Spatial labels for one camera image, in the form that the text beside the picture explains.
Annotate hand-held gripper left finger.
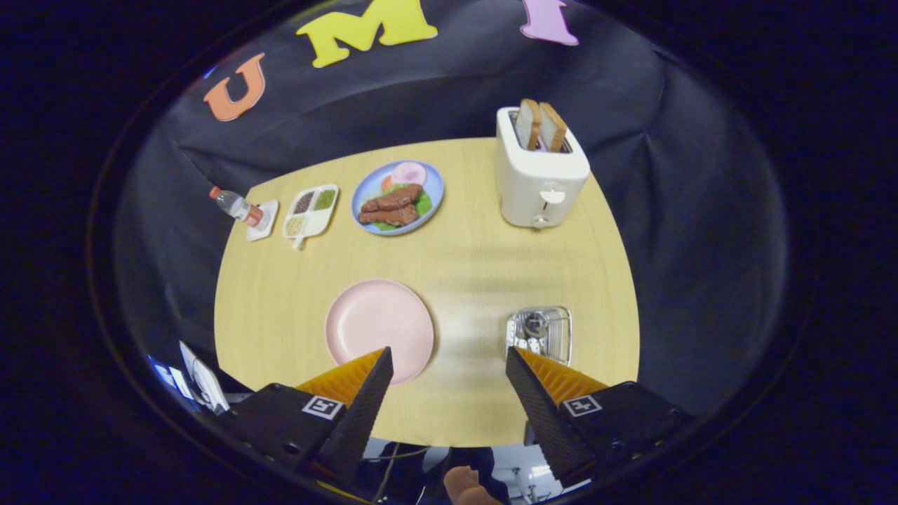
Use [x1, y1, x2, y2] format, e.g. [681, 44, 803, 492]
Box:
[232, 346, 394, 485]

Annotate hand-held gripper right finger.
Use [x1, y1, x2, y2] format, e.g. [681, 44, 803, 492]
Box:
[505, 346, 695, 488]

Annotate spoon with checkered handle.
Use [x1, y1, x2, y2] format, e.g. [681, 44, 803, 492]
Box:
[523, 311, 551, 350]

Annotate pink plate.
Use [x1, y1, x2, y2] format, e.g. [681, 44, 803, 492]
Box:
[325, 278, 436, 385]

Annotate white paper sheets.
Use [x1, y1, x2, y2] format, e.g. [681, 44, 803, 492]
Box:
[179, 340, 231, 415]

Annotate brown meat strip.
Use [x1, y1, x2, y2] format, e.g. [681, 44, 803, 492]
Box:
[358, 204, 420, 227]
[360, 184, 424, 213]

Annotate white sectioned dish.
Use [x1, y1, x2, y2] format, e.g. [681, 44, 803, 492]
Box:
[282, 184, 340, 250]

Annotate small white square coaster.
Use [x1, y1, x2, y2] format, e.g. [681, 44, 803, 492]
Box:
[246, 199, 280, 243]

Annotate green lettuce leaf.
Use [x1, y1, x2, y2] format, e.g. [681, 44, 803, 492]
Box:
[372, 189, 434, 232]

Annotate white toaster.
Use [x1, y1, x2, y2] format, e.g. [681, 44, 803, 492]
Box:
[495, 107, 591, 230]

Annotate blue plate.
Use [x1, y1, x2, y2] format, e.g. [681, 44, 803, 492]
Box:
[350, 160, 445, 236]

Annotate pink ham slice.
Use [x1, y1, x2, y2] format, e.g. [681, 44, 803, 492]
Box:
[390, 161, 427, 186]

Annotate clear bottle with red cap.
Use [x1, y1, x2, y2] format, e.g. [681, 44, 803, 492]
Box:
[209, 186, 264, 227]

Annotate toast slice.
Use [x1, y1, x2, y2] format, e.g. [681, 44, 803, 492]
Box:
[538, 102, 568, 153]
[514, 98, 542, 152]

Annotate metal wire basket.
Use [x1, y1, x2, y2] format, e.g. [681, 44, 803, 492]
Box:
[505, 306, 572, 367]

